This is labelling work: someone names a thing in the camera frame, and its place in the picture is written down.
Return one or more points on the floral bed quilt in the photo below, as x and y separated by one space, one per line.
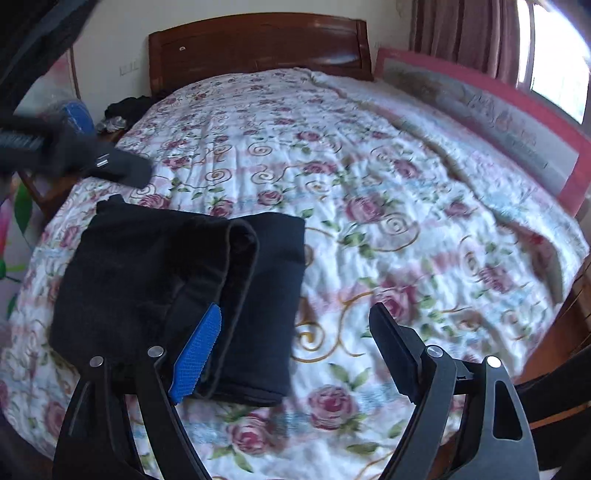
392 221

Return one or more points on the dark cloth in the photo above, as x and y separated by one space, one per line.
37 32

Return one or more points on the pink bed guard rail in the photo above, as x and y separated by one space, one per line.
508 110

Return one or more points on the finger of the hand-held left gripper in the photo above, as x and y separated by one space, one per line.
124 168

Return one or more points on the plastic bag with blue contents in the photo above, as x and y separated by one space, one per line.
76 113

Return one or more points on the wooden bed headboard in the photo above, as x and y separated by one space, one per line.
258 46

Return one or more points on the person's dark clothing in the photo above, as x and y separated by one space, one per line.
558 387

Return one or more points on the pile of dark clothes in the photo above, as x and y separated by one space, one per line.
124 110

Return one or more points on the white wall socket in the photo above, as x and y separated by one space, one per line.
129 69

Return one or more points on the wooden chair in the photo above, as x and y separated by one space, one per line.
44 191

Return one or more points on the black pants with red stripe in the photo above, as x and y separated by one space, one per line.
138 263

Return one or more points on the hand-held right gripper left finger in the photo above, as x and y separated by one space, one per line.
196 355

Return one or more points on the pale patterned blanket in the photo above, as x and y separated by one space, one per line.
438 124

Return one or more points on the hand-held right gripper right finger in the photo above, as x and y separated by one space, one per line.
392 346

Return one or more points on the pink curtain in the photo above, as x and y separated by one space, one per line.
466 32

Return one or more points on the window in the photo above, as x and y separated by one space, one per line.
558 64

